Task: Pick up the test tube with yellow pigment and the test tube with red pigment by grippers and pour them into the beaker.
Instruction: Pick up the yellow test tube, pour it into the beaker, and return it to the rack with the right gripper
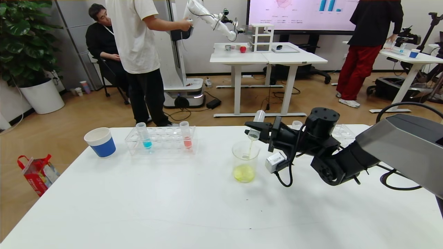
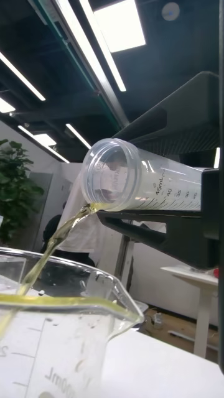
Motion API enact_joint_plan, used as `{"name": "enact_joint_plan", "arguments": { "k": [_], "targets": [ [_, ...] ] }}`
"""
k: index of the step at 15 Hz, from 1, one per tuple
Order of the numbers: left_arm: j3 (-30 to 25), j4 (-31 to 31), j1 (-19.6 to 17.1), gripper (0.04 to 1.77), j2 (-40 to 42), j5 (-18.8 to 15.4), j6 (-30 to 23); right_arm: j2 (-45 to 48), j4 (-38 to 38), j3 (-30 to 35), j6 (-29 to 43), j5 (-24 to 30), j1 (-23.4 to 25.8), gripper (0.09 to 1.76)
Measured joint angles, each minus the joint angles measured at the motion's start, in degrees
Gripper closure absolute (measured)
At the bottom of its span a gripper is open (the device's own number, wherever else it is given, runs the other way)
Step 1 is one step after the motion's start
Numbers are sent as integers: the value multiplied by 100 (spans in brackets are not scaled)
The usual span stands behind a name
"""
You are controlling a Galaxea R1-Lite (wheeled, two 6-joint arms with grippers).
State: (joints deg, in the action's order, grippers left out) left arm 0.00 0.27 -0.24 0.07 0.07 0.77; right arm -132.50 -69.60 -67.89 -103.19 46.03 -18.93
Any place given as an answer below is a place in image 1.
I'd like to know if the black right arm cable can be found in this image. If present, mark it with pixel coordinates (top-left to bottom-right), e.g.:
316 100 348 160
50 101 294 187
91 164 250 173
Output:
376 102 443 191

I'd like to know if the black wheeled robot base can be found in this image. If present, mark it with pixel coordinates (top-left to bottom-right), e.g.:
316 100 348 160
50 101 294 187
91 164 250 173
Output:
367 77 433 104

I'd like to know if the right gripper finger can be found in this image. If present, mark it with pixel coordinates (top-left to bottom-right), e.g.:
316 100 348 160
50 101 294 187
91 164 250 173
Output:
244 121 272 132
245 129 270 144

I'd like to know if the white mini drawer unit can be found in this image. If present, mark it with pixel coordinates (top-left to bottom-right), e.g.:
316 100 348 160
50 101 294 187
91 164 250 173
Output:
248 24 274 53

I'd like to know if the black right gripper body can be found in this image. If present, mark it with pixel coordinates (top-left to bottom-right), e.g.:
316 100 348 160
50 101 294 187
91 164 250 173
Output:
268 116 305 153

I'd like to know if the seated person in black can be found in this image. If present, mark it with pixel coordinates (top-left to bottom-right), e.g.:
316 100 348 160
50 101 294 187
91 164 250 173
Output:
85 3 130 104

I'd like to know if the red paper shopping bag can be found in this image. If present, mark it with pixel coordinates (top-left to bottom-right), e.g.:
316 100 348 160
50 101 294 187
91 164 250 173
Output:
17 155 60 197

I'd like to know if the clear acrylic test tube rack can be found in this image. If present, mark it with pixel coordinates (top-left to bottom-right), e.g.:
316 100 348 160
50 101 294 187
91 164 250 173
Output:
280 123 356 148
125 126 197 156

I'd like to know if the black screen stand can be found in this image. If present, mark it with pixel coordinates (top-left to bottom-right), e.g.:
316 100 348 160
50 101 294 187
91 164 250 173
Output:
263 35 331 84

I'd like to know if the black tripod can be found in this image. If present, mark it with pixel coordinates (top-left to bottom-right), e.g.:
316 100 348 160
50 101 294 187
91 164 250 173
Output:
417 12 443 52

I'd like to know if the blue white paper cup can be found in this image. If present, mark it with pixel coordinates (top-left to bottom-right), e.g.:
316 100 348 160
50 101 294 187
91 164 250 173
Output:
84 127 116 158

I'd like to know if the test tube with blue liquid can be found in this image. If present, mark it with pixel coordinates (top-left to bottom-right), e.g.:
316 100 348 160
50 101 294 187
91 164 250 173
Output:
135 122 153 149

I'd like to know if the black floor cable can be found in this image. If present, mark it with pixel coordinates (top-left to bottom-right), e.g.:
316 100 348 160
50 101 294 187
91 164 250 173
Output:
163 107 213 121

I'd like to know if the white humanoid robot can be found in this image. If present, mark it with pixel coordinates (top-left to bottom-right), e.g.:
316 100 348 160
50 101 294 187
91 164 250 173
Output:
151 0 247 109

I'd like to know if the person in white t-shirt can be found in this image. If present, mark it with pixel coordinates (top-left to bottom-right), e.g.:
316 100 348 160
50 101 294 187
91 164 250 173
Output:
105 0 192 128

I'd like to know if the grey tablet pad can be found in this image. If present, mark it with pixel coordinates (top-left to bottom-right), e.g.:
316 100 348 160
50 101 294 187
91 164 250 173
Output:
271 45 300 54

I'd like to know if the long white desk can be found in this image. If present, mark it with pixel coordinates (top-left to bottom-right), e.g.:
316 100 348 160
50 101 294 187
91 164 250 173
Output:
379 41 443 113

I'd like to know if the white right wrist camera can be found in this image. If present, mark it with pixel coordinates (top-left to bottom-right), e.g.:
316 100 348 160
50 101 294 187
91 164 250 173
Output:
265 152 286 174

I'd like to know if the green plant in white pot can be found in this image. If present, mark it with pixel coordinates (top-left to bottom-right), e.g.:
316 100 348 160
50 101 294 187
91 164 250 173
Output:
0 0 66 115

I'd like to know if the clear glass beaker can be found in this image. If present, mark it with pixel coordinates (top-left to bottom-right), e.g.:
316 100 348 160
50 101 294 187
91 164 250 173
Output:
231 140 261 183

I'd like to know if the test tube with yellow liquid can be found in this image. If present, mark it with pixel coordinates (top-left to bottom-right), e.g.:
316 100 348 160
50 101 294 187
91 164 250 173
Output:
247 110 266 141

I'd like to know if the person in red trousers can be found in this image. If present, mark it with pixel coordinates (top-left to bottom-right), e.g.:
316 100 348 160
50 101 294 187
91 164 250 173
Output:
336 0 404 108

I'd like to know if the white standing desk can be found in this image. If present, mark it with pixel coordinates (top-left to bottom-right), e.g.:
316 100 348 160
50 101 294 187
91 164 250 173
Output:
260 42 328 118
210 43 269 118

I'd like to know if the black camera rig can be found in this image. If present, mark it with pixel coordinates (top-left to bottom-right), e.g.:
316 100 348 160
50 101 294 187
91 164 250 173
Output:
398 26 422 47

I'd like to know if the large wall display screen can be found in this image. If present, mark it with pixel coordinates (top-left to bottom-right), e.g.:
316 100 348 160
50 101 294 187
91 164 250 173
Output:
246 0 362 36

